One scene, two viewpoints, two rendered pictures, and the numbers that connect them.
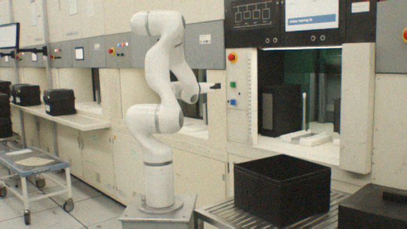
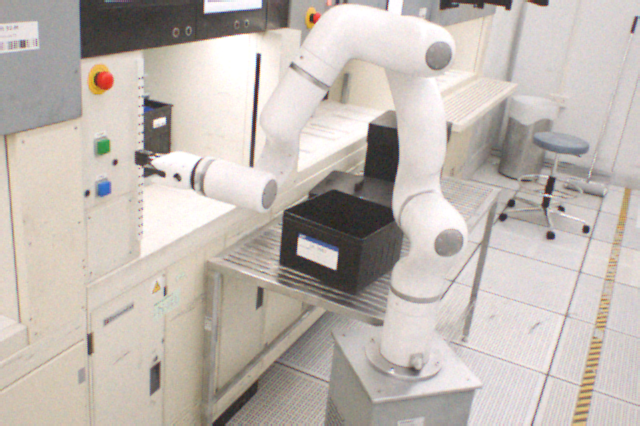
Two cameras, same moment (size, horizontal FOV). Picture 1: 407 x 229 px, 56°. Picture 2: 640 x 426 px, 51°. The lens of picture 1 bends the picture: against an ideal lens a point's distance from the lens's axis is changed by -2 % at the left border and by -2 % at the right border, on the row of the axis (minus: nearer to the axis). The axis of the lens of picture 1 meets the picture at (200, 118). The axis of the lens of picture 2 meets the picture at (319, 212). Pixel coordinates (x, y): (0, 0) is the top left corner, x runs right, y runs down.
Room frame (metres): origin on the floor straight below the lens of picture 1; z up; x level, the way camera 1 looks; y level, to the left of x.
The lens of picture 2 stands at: (2.37, 1.32, 1.69)
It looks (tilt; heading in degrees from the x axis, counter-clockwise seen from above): 22 degrees down; 243
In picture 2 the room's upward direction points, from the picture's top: 6 degrees clockwise
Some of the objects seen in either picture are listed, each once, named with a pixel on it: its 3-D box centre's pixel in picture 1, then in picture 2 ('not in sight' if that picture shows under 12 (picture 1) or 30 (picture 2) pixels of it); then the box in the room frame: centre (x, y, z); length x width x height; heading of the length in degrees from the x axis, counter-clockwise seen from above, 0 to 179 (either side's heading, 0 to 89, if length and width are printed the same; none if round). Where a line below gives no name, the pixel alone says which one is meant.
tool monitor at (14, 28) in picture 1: (23, 40); not in sight; (4.30, 1.93, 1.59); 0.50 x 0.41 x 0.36; 129
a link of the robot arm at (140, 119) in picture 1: (149, 133); (428, 250); (1.53, 0.21, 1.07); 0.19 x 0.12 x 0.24; 79
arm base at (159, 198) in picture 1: (159, 184); (409, 324); (1.53, 0.18, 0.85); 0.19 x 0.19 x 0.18
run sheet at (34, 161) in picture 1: (34, 161); not in sight; (3.37, 1.53, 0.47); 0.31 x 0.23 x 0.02; 61
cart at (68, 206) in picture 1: (34, 179); not in sight; (3.53, 1.62, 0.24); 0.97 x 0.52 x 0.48; 42
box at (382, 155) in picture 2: not in sight; (407, 151); (0.85, -0.95, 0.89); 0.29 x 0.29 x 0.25; 43
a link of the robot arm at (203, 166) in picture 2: not in sight; (208, 177); (1.99, 0.04, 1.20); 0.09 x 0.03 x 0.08; 39
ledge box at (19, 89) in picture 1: (27, 95); not in sight; (4.93, 2.23, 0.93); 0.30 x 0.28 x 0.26; 42
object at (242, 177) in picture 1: (280, 186); (343, 238); (1.46, -0.31, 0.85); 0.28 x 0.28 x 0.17; 31
